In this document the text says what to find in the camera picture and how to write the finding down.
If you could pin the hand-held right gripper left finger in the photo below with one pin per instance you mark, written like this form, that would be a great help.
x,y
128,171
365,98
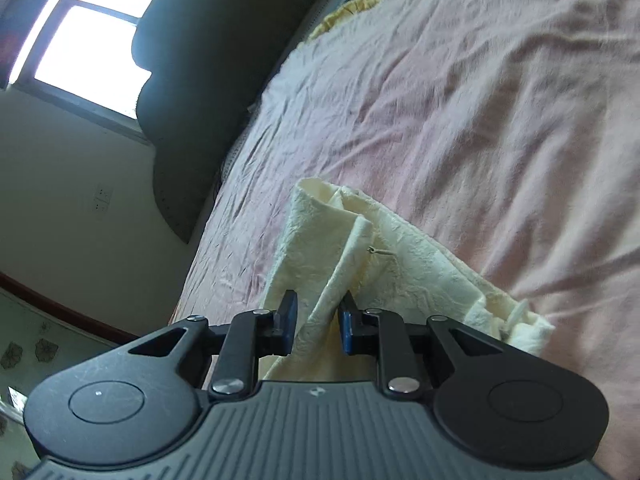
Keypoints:
x,y
288,322

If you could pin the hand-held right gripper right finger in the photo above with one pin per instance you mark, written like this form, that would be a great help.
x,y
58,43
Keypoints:
x,y
345,331

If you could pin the white blanket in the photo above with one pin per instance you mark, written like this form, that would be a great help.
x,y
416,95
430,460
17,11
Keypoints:
x,y
400,270

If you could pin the pink bed sheet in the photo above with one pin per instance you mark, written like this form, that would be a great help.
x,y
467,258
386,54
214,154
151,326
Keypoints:
x,y
450,110

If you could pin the flower print wardrobe door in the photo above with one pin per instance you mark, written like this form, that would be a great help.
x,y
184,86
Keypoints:
x,y
30,355

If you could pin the dark scalloped headboard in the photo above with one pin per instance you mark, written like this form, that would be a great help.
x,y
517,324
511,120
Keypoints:
x,y
200,60

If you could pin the yellow blanket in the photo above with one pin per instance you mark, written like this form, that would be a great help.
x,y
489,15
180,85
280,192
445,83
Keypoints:
x,y
350,7

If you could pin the bright window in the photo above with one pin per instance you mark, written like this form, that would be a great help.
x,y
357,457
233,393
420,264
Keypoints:
x,y
90,45

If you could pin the white wall socket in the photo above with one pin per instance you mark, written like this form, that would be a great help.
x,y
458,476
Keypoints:
x,y
103,199

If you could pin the reddish brown wooden frame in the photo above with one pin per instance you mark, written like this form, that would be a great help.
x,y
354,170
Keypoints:
x,y
60,310

